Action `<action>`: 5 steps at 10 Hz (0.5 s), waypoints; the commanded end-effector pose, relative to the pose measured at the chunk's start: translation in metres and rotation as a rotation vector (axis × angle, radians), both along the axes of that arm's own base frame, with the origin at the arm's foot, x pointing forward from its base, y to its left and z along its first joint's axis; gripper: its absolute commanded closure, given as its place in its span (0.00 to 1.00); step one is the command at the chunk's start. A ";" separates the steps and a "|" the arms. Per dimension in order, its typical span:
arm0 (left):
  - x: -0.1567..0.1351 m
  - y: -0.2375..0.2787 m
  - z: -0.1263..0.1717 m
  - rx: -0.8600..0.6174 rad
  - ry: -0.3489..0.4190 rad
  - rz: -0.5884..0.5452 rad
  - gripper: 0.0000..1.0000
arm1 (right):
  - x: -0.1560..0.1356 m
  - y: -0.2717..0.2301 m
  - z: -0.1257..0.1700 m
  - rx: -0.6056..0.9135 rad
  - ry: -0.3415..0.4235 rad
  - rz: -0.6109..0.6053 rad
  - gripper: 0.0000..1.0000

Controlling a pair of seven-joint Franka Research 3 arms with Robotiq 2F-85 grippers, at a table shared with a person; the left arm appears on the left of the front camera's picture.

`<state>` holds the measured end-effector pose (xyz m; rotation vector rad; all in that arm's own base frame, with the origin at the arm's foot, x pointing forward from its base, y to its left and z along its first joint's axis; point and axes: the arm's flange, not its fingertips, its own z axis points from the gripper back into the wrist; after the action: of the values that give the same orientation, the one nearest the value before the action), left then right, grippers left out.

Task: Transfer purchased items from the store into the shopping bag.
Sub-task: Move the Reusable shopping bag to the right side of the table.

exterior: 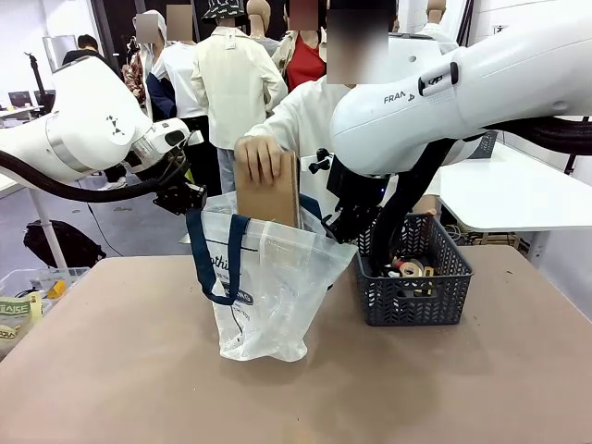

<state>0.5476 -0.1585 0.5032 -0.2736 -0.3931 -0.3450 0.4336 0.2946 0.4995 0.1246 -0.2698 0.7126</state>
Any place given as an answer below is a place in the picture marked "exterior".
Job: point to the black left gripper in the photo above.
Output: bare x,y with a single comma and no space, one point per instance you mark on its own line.
179,196

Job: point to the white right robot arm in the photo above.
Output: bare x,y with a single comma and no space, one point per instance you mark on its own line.
462,92

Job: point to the beige tape roll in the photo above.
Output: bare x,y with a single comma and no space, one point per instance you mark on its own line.
427,272

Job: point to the grey framed wall board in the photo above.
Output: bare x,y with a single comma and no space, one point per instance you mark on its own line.
57,51

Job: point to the white side table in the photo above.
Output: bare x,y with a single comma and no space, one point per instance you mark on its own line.
509,194

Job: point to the black patterned bucket hat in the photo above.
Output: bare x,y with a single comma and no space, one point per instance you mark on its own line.
222,11

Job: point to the black tripod stand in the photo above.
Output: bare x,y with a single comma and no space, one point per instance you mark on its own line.
37,78

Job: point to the bare-headed mannequin grey shirt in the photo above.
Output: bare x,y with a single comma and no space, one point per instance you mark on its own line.
259,23

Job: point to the clear plastic storage bin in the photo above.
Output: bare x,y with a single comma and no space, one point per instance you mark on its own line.
28,282

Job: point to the person's left hand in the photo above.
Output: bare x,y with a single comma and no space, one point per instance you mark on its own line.
429,212

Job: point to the mannequin in cream jacket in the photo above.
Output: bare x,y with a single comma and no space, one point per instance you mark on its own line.
231,83

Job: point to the brown cardboard box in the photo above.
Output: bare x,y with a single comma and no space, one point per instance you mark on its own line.
273,203

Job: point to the black backpack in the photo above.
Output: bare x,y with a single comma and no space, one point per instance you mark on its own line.
65,245

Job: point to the grey plastic mesh basket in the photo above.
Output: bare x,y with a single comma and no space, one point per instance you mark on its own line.
416,305
489,143

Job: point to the mannequin in hood and plaid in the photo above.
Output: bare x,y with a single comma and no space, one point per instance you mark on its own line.
139,78

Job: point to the white desk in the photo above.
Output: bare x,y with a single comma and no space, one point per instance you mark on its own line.
46,222

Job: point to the black computer monitor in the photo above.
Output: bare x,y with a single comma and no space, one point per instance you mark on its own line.
20,99

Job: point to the mannequin in white t-shirt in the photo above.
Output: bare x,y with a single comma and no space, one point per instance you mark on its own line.
182,78

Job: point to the person in white shirt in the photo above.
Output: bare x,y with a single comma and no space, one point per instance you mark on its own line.
305,120

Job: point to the black camera mount knob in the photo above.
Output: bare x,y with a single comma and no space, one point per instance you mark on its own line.
320,162

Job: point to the brown tape roll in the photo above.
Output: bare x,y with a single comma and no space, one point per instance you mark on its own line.
411,267

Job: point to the mannequin in red top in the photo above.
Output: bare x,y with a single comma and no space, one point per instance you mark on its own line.
305,65

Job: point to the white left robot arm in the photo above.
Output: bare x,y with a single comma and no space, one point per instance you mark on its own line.
92,120

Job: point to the green yellow printed package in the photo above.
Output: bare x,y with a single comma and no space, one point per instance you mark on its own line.
8,337
18,312

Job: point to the yellow item in clear bin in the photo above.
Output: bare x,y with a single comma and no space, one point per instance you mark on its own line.
56,289

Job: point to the background person in black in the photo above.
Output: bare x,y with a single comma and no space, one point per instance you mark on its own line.
88,44

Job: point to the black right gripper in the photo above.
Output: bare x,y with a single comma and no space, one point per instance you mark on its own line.
353,185

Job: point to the person's right hand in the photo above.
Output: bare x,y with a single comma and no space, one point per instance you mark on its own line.
259,157

